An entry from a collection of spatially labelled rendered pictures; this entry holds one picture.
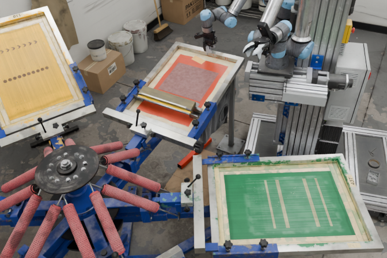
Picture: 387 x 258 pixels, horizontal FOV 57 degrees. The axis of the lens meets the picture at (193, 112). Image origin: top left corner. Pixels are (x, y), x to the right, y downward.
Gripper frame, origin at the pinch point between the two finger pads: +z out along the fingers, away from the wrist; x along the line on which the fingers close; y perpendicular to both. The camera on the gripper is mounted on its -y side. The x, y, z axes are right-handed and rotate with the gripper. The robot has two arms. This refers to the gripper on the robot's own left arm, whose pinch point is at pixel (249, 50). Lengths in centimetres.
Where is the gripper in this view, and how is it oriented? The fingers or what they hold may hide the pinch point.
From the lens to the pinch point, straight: 171.5
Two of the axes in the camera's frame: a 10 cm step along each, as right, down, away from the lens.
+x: -7.5, -2.8, 6.0
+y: 1.6, 8.0, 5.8
